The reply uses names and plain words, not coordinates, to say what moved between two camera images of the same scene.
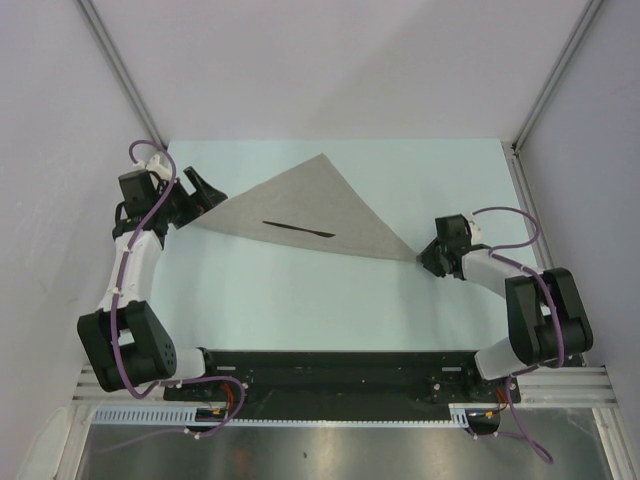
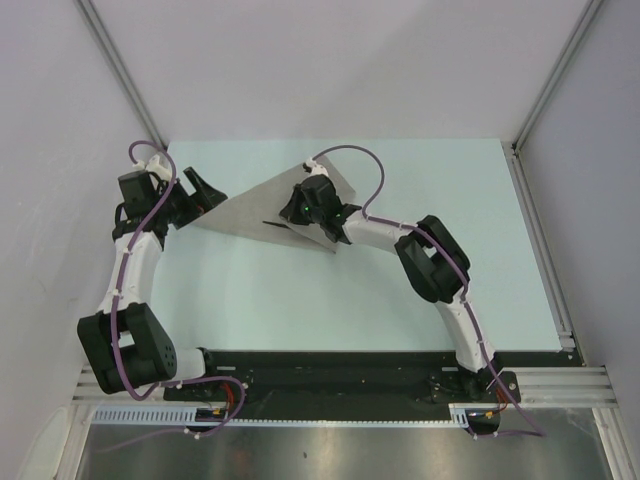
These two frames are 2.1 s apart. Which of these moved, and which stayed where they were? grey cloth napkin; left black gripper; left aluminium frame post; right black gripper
Moved: right black gripper
Stayed: grey cloth napkin; left aluminium frame post; left black gripper
